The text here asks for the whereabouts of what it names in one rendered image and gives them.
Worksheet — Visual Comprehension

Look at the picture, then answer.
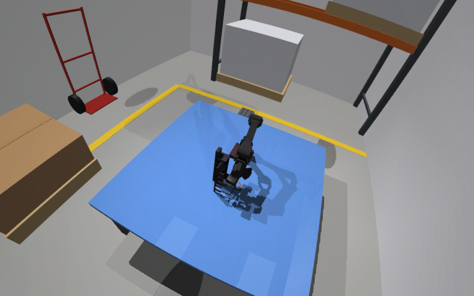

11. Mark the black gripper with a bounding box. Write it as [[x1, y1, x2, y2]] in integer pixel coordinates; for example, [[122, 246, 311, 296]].
[[226, 174, 239, 187]]

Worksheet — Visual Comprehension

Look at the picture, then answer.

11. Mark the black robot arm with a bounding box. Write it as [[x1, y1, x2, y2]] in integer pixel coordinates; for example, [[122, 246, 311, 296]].
[[231, 113, 264, 180]]

